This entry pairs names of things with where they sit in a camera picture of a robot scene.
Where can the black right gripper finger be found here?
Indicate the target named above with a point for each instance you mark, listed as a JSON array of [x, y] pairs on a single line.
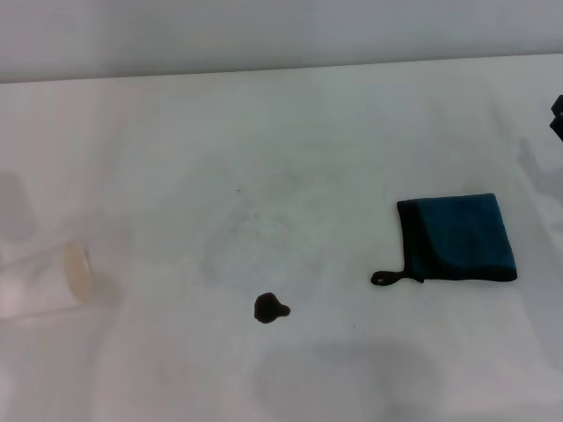
[[559, 105], [558, 127]]

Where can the blue rag with black trim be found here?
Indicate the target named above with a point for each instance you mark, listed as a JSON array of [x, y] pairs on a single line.
[[466, 237]]

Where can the white paper cup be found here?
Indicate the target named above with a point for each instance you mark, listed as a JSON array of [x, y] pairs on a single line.
[[79, 272]]

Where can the black water stain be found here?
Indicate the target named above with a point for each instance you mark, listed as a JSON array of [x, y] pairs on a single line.
[[266, 310]]

